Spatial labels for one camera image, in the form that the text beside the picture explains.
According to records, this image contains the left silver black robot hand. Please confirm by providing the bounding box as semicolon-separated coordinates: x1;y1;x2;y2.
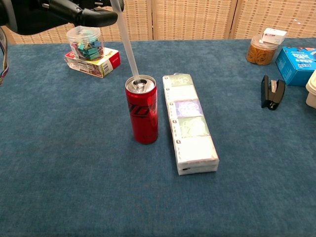
0;0;125;35

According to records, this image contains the clear plastic straw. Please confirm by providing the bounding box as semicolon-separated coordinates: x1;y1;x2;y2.
110;0;146;84

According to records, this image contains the red soda can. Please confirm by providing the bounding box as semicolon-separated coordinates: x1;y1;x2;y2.
124;74;159;145

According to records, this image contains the long white packet strip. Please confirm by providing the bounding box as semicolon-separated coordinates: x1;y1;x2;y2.
162;73;220;176

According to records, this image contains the clear jar of binder clips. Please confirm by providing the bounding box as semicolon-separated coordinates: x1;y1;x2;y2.
66;25;104;61

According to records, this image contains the red white carton box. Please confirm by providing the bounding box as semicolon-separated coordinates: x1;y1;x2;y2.
64;47;121;79

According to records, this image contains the bamboo folding screen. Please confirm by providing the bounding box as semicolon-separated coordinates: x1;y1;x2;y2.
0;0;316;45

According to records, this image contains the blue table mat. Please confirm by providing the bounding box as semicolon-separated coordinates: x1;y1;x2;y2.
0;38;316;237

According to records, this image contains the clear jar of rubber bands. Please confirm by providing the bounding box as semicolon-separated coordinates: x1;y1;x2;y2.
246;35;279;66

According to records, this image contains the small white box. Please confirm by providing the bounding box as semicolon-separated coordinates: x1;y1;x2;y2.
261;28;288;45

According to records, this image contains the black stapler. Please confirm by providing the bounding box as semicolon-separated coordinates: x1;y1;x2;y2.
261;75;286;111

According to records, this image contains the blue cookie box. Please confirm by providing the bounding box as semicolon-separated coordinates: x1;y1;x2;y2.
275;46;316;86

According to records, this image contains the cream lidded food container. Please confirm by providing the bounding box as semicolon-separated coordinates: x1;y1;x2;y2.
305;69;316;109

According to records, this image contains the multicoloured wrist wire bundle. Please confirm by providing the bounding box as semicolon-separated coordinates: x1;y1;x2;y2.
0;26;10;86

